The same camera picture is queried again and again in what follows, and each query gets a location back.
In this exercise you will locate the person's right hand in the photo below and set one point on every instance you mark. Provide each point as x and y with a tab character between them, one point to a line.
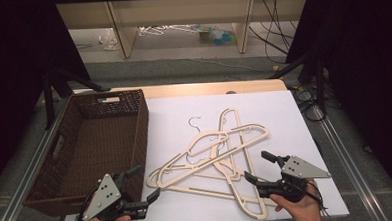
303	212

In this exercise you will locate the black stand legs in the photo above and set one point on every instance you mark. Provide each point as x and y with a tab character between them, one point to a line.
48	100
320	78

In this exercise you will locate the brown woven basket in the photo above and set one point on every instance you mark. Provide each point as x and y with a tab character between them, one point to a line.
95	145

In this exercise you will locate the black curtain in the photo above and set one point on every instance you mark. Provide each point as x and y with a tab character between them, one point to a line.
365	66
15	65

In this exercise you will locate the white table sheet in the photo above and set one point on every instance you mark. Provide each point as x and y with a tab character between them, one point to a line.
284	113

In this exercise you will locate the clear plastic bag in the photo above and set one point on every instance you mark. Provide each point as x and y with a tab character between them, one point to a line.
109	39

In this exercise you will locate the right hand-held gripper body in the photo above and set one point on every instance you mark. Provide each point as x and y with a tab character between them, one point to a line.
300	169

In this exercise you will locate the metal floor rail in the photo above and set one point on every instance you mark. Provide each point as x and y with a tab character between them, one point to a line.
30	174
349	164

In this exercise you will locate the blue green plastic items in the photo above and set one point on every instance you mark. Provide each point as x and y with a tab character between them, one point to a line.
219	36

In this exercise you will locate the light wooden shelf unit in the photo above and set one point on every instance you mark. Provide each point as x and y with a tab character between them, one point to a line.
179	11

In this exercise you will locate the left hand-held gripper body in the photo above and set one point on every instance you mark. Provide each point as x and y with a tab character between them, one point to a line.
104	194

